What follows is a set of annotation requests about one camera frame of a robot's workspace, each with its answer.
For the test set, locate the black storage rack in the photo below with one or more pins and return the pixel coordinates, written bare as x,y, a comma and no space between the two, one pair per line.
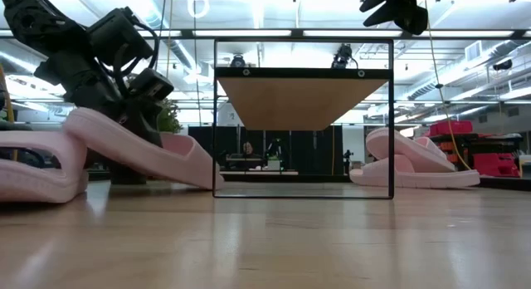
469,140

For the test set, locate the black plant pot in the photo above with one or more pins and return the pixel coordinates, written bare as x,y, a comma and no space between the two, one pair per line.
126,174

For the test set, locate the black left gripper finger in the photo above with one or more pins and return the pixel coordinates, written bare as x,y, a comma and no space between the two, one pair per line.
143,119

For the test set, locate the black ceiling device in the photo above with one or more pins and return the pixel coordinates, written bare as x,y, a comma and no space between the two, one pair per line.
503,65

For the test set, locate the silver air duct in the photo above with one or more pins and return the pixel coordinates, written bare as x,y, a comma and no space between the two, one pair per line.
456,75

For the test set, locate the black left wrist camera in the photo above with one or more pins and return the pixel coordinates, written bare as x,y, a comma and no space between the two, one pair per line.
151,84

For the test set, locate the black partition panels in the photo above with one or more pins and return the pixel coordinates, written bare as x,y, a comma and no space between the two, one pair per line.
307,152

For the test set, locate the red storage bin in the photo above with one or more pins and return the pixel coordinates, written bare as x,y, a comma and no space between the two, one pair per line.
495,164
450,128

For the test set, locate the black frame wooden shelf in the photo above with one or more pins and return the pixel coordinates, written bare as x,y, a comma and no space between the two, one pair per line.
298,102

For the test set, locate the white ceiling vent box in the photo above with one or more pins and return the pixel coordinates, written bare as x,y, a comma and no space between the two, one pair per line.
473,51

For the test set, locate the person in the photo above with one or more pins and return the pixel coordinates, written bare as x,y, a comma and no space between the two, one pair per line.
247,148

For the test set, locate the black ceiling camera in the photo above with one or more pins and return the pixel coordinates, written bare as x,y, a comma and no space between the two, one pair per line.
342,54

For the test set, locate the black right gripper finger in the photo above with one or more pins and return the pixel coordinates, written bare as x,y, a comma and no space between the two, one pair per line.
379,0
383,16

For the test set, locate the black round ceiling spotlight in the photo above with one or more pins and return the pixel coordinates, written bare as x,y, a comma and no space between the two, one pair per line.
238,62

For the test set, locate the black tripod camera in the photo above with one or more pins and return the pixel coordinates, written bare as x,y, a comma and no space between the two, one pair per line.
347,156

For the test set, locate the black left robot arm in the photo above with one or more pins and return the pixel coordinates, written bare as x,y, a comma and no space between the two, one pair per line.
37,19

